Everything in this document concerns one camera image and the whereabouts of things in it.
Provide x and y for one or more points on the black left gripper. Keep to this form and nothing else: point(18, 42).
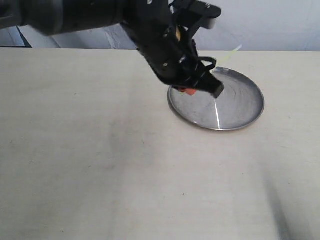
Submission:
point(172, 55)

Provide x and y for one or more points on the green glow stick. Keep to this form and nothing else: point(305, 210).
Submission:
point(229, 55)

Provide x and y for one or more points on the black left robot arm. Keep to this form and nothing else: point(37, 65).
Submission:
point(54, 17)

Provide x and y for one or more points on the round stainless steel plate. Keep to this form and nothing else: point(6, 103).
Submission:
point(240, 104)

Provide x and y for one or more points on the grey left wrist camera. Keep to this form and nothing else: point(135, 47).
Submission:
point(188, 13)

